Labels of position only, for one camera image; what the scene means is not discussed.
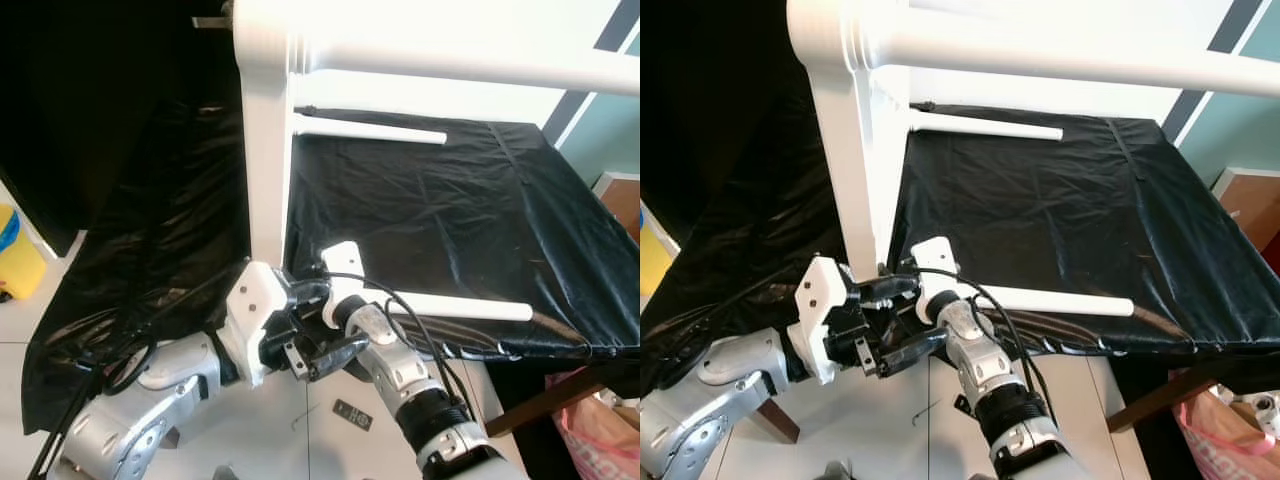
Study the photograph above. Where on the black plastic table cover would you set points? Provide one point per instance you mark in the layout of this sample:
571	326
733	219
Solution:
440	210
1040	210

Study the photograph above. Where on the brown and white flat board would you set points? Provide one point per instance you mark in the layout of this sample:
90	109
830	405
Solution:
622	195
1250	200

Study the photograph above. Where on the yellow container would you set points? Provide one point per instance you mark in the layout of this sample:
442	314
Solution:
652	255
20	260

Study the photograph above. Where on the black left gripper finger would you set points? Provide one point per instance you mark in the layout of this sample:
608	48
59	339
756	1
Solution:
915	350
890	288
310	292
340	352

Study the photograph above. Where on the pink plastic bag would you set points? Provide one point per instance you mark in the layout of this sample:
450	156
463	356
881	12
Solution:
600	435
1230	445

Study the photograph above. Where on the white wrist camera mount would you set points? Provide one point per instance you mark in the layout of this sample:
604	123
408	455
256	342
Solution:
815	310
935	265
250	310
345	265

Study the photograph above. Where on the crumpled clear plastic wrap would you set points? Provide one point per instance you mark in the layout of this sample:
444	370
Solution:
1262	408

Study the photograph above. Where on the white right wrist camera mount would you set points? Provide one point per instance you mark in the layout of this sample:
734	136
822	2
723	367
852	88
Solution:
935	265
345	265

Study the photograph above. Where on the small black remote control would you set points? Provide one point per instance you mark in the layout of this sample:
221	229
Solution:
352	413

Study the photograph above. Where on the white plastic table leg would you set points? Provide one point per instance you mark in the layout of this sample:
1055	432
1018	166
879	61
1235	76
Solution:
480	70
990	125
1080	65
370	128
470	308
1070	300

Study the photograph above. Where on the dark grey wall trim strip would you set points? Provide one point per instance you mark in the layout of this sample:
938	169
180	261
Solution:
600	60
1215	50

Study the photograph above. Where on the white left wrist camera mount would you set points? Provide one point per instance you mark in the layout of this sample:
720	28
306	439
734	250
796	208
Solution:
250	310
815	310

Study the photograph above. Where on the black door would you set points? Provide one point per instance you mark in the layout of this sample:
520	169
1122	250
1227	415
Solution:
710	100
90	100

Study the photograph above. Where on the dark wooden table leg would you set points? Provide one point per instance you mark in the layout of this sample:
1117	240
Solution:
1160	402
545	402
775	420

